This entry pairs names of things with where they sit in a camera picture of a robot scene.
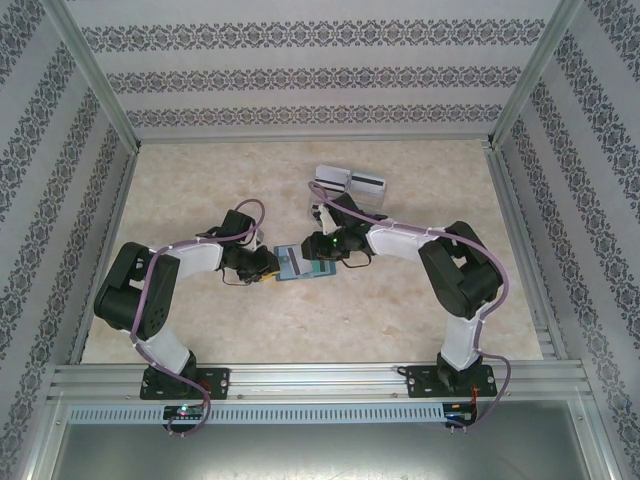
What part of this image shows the blue leather card holder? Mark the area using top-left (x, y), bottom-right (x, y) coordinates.
top-left (273, 243), bottom-right (339, 284)

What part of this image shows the clear acrylic card stand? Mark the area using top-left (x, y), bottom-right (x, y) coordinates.
top-left (307, 163), bottom-right (389, 222)

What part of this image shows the small controller circuit board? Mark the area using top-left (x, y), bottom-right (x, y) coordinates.
top-left (443, 402), bottom-right (480, 426)
top-left (163, 404), bottom-right (206, 420)

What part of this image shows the grey metal panel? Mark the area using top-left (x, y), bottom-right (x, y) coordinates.
top-left (47, 423), bottom-right (601, 480)

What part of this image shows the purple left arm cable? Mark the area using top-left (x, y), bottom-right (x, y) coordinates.
top-left (130, 198), bottom-right (266, 437)

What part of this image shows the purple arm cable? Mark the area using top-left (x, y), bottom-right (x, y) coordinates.
top-left (130, 198), bottom-right (266, 437)
top-left (308, 180), bottom-right (512, 432)

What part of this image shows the aluminium front frame beam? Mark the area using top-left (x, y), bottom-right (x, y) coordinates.
top-left (47, 362), bottom-right (599, 404)

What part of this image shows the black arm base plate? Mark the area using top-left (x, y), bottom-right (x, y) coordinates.
top-left (407, 364), bottom-right (495, 400)
top-left (140, 366), bottom-right (232, 402)

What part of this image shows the slotted grey cable duct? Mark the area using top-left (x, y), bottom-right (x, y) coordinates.
top-left (67, 402), bottom-right (447, 425)

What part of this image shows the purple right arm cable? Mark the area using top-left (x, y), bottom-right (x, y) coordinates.
top-left (308, 180), bottom-right (512, 432)

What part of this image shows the aluminium side frame rail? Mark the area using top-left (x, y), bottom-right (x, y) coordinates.
top-left (484, 142), bottom-right (571, 364)

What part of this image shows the aluminium corner frame post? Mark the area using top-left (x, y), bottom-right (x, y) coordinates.
top-left (47, 0), bottom-right (142, 151)
top-left (482, 0), bottom-right (586, 151)

